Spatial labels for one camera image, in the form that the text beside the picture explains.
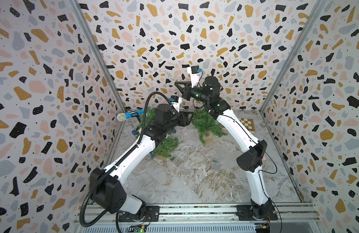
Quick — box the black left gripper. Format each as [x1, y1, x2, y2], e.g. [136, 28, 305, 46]
[164, 110, 196, 134]

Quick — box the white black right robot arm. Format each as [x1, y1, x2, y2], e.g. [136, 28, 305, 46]
[175, 76, 274, 220]

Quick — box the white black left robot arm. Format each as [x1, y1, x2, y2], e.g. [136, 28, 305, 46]
[90, 104, 192, 218]

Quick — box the green right christmas tree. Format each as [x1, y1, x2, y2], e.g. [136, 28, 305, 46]
[191, 109, 227, 145]

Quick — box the green christmas tree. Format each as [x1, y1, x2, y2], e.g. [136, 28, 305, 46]
[136, 108, 179, 160]
[191, 109, 227, 145]

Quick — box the green left christmas tree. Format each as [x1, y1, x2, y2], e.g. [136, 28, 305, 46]
[136, 108, 179, 160]

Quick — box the clear battery box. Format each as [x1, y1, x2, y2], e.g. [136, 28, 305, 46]
[211, 159, 221, 172]

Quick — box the blue toy microphone on stand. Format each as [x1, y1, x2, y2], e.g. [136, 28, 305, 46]
[117, 110, 144, 122]

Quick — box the wooden chess board box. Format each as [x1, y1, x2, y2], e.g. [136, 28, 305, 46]
[239, 118, 255, 134]

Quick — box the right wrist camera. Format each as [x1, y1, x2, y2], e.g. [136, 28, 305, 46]
[187, 66, 203, 87]

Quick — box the black corrugated cable conduit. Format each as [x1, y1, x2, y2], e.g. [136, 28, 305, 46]
[79, 91, 173, 228]

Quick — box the metal left corner post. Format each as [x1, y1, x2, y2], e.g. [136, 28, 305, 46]
[69, 1, 126, 113]

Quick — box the metal corner post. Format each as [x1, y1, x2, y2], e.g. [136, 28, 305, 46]
[259, 0, 327, 114]
[69, 1, 126, 113]

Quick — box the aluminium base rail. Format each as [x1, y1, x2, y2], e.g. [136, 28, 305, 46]
[74, 203, 326, 233]

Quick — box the metal right corner post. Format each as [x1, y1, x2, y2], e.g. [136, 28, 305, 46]
[259, 0, 327, 114]

